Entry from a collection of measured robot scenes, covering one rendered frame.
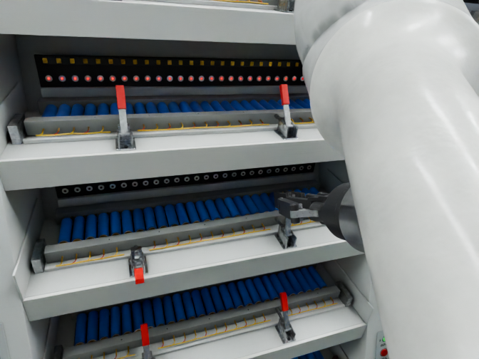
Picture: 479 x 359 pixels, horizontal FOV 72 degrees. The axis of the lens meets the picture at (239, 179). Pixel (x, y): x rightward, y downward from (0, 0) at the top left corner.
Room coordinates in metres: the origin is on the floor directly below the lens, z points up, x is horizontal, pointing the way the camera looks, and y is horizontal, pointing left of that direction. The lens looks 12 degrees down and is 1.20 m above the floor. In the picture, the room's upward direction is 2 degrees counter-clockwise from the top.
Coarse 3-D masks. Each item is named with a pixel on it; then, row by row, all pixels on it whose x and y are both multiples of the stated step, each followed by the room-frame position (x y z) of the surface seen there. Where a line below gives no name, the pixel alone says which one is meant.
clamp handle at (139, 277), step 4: (136, 256) 0.48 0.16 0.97; (136, 260) 0.48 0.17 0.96; (140, 260) 0.48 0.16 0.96; (136, 264) 0.47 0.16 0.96; (140, 264) 0.47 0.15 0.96; (136, 268) 0.46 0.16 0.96; (140, 268) 0.45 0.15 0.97; (136, 272) 0.44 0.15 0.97; (140, 272) 0.44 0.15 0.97; (136, 276) 0.42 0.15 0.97; (140, 276) 0.42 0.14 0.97; (136, 280) 0.42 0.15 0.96; (140, 280) 0.42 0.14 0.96
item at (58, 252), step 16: (192, 224) 0.57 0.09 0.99; (208, 224) 0.58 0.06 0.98; (224, 224) 0.58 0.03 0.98; (240, 224) 0.59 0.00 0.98; (256, 224) 0.61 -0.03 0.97; (272, 224) 0.62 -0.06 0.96; (96, 240) 0.52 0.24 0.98; (112, 240) 0.52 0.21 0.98; (128, 240) 0.52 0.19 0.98; (144, 240) 0.53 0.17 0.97; (160, 240) 0.55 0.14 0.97; (176, 240) 0.56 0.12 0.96; (208, 240) 0.56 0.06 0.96; (48, 256) 0.48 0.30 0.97; (64, 256) 0.49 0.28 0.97; (80, 256) 0.50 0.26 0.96; (112, 256) 0.50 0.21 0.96
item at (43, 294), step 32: (128, 192) 0.63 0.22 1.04; (160, 192) 0.65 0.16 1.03; (32, 224) 0.52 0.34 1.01; (32, 256) 0.47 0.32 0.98; (96, 256) 0.51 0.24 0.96; (160, 256) 0.52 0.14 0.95; (192, 256) 0.53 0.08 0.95; (224, 256) 0.53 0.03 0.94; (256, 256) 0.54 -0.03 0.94; (288, 256) 0.56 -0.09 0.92; (320, 256) 0.59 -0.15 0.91; (32, 288) 0.44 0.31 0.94; (64, 288) 0.44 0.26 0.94; (96, 288) 0.45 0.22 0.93; (128, 288) 0.47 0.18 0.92; (160, 288) 0.49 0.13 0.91; (32, 320) 0.43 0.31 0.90
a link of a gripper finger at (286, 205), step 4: (280, 200) 0.50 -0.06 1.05; (284, 200) 0.49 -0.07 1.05; (288, 200) 0.49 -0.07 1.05; (280, 204) 0.50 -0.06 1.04; (284, 204) 0.48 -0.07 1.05; (288, 204) 0.46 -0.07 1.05; (292, 204) 0.43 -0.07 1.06; (296, 204) 0.43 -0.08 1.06; (280, 208) 0.50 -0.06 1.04; (284, 208) 0.48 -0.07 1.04; (288, 208) 0.46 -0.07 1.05; (292, 208) 0.43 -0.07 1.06; (296, 208) 0.43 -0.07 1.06; (280, 212) 0.50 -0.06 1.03; (284, 212) 0.48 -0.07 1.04; (288, 212) 0.46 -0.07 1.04; (284, 216) 0.48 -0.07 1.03; (288, 216) 0.46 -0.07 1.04; (292, 220) 0.42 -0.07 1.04; (296, 220) 0.42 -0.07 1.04
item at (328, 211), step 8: (344, 184) 0.41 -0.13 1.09; (336, 192) 0.40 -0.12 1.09; (344, 192) 0.38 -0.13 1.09; (328, 200) 0.40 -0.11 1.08; (336, 200) 0.38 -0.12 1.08; (312, 208) 0.42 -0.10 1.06; (320, 208) 0.41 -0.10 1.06; (328, 208) 0.39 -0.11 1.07; (336, 208) 0.38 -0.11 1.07; (320, 216) 0.41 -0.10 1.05; (328, 216) 0.39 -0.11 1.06; (336, 216) 0.37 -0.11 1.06; (328, 224) 0.39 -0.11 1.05; (336, 224) 0.37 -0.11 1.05; (336, 232) 0.38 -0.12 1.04
